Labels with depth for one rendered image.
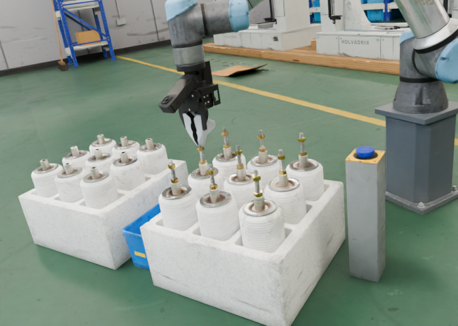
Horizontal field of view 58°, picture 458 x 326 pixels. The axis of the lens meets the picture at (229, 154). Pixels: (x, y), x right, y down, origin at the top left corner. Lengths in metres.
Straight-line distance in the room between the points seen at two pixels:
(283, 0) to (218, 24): 3.38
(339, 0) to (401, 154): 2.62
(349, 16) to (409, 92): 2.56
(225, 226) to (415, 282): 0.47
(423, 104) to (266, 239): 0.66
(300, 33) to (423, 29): 3.39
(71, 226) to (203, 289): 0.48
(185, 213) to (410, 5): 0.73
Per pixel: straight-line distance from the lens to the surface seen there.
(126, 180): 1.31
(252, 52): 4.75
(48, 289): 1.31
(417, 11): 1.14
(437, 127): 1.33
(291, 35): 4.42
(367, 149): 0.97
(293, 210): 0.99
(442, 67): 1.15
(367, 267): 1.09
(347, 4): 3.84
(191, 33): 1.02
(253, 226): 0.89
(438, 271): 1.17
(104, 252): 1.27
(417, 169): 1.35
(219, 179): 1.10
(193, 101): 1.04
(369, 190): 0.98
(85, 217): 1.25
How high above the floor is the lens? 0.69
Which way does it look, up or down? 21 degrees down
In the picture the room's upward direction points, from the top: 8 degrees counter-clockwise
